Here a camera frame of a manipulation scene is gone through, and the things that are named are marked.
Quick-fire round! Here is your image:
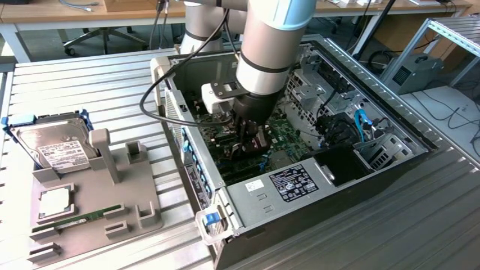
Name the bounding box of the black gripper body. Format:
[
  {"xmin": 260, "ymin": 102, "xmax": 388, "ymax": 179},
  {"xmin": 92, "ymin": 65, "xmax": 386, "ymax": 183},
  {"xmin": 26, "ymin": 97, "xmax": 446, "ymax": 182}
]
[{"xmin": 230, "ymin": 91, "xmax": 281, "ymax": 126}]

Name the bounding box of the black graphics card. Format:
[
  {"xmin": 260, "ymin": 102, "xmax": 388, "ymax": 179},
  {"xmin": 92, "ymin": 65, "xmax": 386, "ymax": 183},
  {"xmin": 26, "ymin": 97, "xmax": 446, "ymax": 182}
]
[{"xmin": 220, "ymin": 128, "xmax": 272, "ymax": 163}]

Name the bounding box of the black RAM stick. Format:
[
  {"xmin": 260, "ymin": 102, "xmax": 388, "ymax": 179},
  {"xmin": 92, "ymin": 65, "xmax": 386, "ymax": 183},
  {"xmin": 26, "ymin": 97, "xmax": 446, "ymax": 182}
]
[{"xmin": 214, "ymin": 132, "xmax": 241, "ymax": 149}]

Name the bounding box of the green motherboard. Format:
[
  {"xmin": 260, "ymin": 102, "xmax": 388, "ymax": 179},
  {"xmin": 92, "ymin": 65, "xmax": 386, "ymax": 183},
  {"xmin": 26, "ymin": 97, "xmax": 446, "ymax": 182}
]
[{"xmin": 193, "ymin": 95, "xmax": 322, "ymax": 183}]

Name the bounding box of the silver chipset heatsink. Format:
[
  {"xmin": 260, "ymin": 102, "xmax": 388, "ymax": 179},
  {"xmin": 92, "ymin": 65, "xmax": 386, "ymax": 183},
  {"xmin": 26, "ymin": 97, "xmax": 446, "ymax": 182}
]
[{"xmin": 268, "ymin": 150, "xmax": 296, "ymax": 169}]

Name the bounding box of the silver perforated drive cage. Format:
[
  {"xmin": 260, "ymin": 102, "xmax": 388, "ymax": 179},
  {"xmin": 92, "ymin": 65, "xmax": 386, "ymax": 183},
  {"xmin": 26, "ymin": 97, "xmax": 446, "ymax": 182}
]
[{"xmin": 284, "ymin": 69, "xmax": 328, "ymax": 147}]

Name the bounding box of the black plastic fan shroud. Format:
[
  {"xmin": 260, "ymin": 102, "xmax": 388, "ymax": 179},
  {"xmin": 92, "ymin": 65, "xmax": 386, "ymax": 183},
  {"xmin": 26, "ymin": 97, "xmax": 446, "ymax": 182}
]
[{"xmin": 298, "ymin": 145, "xmax": 376, "ymax": 188}]

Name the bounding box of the silver power supply unit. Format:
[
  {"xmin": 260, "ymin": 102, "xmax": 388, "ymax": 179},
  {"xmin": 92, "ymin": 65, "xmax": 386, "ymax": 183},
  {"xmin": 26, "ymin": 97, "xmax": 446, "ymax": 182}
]
[{"xmin": 224, "ymin": 157, "xmax": 334, "ymax": 228}]

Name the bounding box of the dark office chair base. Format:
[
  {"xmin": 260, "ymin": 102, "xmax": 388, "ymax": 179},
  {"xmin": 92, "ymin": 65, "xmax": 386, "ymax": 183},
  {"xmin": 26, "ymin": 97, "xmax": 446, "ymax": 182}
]
[{"xmin": 314, "ymin": 16, "xmax": 344, "ymax": 34}]

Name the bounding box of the open PC case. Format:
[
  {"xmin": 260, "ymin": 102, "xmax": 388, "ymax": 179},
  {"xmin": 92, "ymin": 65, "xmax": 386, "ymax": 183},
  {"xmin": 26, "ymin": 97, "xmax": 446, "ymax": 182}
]
[{"xmin": 149, "ymin": 34, "xmax": 440, "ymax": 270}]

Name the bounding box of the silver disk bay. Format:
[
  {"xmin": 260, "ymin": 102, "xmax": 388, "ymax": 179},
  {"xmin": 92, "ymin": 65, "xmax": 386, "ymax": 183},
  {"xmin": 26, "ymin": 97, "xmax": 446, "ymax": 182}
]
[{"xmin": 353, "ymin": 133, "xmax": 428, "ymax": 172}]

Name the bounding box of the black stand pole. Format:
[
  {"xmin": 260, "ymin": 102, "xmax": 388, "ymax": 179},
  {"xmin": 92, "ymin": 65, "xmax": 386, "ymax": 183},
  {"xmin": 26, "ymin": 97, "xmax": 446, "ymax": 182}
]
[{"xmin": 352, "ymin": 0, "xmax": 397, "ymax": 57}]

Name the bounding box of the grey box unit with vent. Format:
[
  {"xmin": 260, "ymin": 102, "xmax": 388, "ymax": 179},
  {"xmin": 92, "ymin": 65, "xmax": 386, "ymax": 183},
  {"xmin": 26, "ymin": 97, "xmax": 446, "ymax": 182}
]
[{"xmin": 389, "ymin": 53, "xmax": 445, "ymax": 95}]

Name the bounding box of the grey parts rack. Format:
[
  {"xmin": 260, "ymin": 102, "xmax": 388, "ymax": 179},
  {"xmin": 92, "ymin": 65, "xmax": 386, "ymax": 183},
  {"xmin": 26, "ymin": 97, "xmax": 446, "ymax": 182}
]
[{"xmin": 28, "ymin": 128, "xmax": 164, "ymax": 264}]

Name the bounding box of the office chair star base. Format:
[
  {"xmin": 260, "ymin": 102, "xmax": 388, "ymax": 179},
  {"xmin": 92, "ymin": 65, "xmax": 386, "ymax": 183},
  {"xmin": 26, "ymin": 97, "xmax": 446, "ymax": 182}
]
[{"xmin": 61, "ymin": 26, "xmax": 149, "ymax": 56}]

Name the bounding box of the brown wooden box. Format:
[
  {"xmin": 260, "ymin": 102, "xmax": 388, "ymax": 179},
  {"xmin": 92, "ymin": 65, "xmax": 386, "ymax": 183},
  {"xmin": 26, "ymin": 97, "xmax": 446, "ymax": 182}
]
[{"xmin": 102, "ymin": 0, "xmax": 184, "ymax": 12}]

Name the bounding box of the silver hard disk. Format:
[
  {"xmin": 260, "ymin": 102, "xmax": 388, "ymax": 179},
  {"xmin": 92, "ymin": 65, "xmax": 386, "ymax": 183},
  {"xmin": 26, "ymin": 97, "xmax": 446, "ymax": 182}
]
[{"xmin": 9, "ymin": 118, "xmax": 93, "ymax": 174}]

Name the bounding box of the green RAM stick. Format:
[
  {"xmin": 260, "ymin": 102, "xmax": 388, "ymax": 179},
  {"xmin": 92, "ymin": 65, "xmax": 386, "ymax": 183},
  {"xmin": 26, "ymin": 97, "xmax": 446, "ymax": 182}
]
[{"xmin": 32, "ymin": 204, "xmax": 122, "ymax": 233}]

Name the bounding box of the long wooden desk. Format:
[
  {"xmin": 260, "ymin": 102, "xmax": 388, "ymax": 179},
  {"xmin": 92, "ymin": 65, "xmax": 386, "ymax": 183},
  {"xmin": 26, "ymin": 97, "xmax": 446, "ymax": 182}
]
[{"xmin": 314, "ymin": 0, "xmax": 473, "ymax": 57}]

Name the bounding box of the silver CPU chip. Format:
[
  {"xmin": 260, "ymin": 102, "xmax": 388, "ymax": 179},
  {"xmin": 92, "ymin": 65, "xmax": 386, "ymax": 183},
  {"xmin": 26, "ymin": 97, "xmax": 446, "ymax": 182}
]
[{"xmin": 38, "ymin": 188, "xmax": 74, "ymax": 221}]

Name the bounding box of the blue disk caddy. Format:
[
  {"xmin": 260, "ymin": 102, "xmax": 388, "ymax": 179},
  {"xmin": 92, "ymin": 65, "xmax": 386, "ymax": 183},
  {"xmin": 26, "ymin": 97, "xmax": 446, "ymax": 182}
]
[{"xmin": 0, "ymin": 108, "xmax": 94, "ymax": 169}]

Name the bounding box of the wooden desk with white legs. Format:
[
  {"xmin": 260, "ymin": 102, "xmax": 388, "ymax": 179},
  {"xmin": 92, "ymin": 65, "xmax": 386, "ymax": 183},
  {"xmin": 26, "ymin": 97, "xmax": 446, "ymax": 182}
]
[{"xmin": 0, "ymin": 0, "xmax": 186, "ymax": 64}]

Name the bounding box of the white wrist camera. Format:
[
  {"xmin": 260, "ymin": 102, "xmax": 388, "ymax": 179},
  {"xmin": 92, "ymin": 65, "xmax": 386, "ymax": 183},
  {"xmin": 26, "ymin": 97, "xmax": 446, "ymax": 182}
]
[{"xmin": 201, "ymin": 80, "xmax": 248, "ymax": 115}]

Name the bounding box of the black wire bundle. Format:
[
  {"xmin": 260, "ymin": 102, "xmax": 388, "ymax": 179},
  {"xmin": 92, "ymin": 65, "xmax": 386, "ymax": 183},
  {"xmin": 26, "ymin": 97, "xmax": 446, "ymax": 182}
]
[{"xmin": 316, "ymin": 112, "xmax": 357, "ymax": 147}]

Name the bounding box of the blue SATA wire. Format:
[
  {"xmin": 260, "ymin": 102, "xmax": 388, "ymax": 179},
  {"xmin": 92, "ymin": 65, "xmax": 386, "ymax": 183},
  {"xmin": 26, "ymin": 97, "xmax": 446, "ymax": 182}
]
[{"xmin": 353, "ymin": 109, "xmax": 376, "ymax": 144}]

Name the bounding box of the plain grey case handle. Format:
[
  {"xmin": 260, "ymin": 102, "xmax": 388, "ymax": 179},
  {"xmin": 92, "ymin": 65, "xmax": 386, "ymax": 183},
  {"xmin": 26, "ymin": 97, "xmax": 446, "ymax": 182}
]
[{"xmin": 149, "ymin": 56, "xmax": 177, "ymax": 84}]

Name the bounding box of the coiled black cable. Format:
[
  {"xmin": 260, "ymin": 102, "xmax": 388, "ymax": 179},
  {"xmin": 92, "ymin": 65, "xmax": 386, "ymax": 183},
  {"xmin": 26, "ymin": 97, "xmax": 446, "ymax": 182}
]
[{"xmin": 369, "ymin": 49, "xmax": 393, "ymax": 70}]

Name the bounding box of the grey handle with blue latch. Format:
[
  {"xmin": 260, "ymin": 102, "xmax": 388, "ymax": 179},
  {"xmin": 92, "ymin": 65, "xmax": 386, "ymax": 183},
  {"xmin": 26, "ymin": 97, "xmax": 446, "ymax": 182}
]
[{"xmin": 194, "ymin": 206, "xmax": 230, "ymax": 246}]

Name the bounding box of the thin grey hanging cable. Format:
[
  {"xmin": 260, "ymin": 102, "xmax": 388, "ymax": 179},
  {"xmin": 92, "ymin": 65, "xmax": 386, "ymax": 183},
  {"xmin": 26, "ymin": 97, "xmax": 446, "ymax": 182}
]
[{"xmin": 148, "ymin": 0, "xmax": 170, "ymax": 50}]

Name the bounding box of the light blue cable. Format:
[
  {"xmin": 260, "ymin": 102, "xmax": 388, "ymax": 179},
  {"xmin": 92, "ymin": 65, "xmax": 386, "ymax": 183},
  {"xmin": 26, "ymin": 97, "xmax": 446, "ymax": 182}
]
[{"xmin": 58, "ymin": 0, "xmax": 100, "ymax": 12}]

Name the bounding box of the aluminium profile frame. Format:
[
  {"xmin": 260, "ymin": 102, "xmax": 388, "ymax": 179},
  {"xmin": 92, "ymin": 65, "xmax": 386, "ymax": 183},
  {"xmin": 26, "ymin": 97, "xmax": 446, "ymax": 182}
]
[{"xmin": 377, "ymin": 15, "xmax": 480, "ymax": 85}]

